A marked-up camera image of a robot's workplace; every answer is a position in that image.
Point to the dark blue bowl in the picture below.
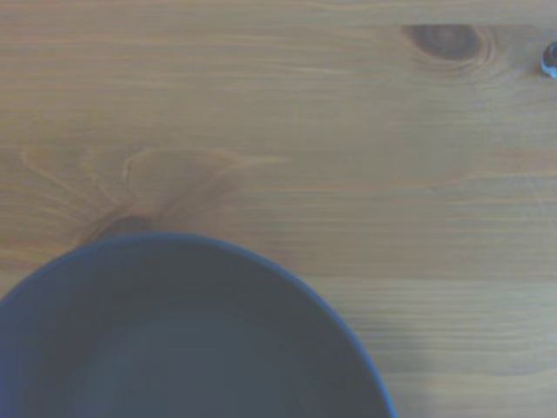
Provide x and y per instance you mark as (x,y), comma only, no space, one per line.
(183,339)

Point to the small shiny metal object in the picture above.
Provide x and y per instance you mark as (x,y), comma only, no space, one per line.
(550,60)

